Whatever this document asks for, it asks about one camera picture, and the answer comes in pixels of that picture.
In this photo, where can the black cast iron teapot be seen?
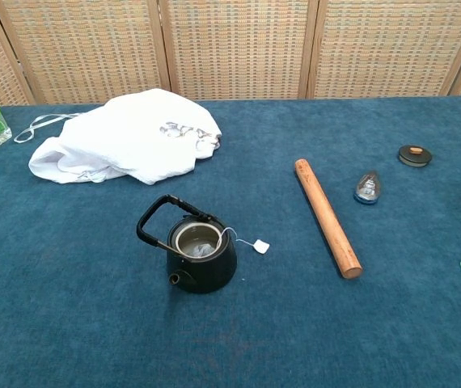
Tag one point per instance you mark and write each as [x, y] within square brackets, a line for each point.
[206, 272]

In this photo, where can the black teapot lid wooden knob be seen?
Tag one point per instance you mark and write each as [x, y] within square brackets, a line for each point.
[414, 157]

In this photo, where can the wooden rolling pin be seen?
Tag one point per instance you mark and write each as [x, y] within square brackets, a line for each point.
[327, 218]

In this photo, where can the clear blue correction tape dispenser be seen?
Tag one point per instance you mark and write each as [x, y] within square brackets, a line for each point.
[368, 190]

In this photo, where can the blue table cover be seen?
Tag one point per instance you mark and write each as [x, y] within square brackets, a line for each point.
[214, 335]

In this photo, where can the woven wooden folding screen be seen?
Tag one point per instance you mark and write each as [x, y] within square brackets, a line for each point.
[238, 48]

